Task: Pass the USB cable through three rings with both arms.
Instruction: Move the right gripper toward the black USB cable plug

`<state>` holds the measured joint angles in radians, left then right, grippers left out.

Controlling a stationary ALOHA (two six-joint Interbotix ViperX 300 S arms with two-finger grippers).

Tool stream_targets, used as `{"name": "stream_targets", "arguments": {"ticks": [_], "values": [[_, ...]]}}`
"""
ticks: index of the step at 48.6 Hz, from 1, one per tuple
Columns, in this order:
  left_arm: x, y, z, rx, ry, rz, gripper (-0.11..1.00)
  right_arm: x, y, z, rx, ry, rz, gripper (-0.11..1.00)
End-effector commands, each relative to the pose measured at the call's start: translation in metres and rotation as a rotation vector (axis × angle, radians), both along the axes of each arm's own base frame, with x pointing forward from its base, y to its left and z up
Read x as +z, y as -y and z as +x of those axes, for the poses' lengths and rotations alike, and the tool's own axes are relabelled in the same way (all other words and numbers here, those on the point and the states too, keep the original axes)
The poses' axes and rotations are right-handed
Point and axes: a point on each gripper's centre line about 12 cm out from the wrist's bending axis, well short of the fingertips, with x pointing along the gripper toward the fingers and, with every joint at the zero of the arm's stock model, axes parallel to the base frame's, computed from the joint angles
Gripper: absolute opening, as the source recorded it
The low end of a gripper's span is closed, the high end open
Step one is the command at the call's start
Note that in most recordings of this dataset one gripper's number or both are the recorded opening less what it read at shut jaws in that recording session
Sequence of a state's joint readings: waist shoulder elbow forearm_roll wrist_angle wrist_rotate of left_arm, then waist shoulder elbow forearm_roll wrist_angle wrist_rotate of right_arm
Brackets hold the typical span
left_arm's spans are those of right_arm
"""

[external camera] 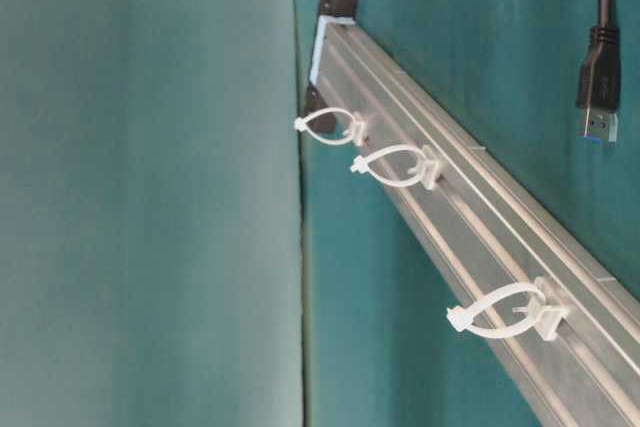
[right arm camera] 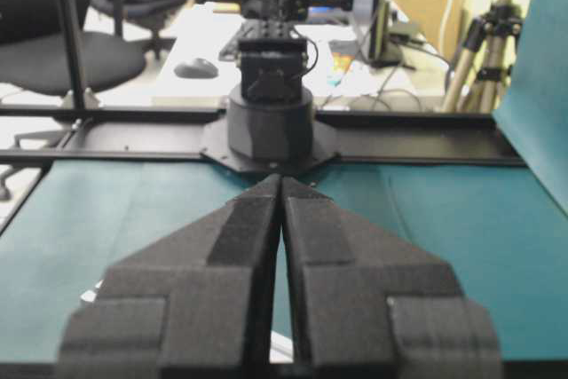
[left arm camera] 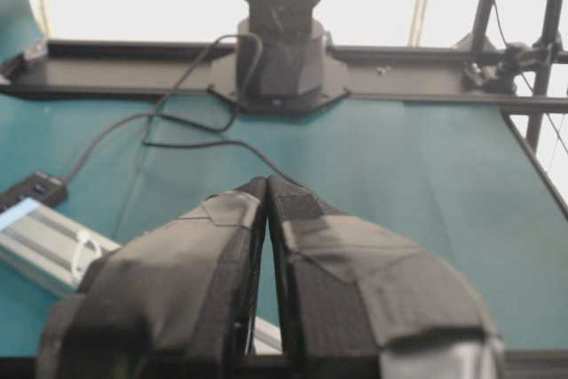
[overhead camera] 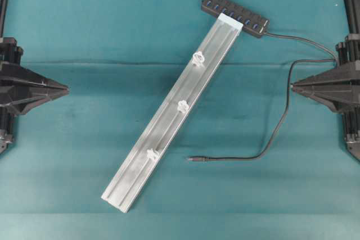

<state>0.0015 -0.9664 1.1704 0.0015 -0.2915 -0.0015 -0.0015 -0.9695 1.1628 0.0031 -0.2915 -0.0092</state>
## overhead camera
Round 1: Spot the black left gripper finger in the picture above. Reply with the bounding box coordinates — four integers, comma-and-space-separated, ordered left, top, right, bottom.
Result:
1, 62, 69, 90
5, 90, 69, 114

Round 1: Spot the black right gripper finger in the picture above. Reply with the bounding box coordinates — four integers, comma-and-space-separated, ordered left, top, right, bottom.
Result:
292, 86, 359, 112
293, 65, 359, 87

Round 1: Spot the black USB cable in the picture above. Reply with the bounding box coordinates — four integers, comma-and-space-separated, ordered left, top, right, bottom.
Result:
187, 31, 338, 164

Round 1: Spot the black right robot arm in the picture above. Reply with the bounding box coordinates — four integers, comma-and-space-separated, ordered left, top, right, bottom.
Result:
292, 0, 359, 160

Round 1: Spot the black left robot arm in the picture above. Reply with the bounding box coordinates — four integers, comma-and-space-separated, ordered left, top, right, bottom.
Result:
1, 0, 69, 152

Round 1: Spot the black USB hub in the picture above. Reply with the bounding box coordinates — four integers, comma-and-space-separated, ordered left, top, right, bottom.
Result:
201, 0, 269, 38

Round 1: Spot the white cable-tie ring top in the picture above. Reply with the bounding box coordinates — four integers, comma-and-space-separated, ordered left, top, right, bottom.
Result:
191, 51, 205, 66

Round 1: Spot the long aluminium rail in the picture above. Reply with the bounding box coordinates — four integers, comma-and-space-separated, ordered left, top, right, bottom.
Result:
101, 13, 243, 213

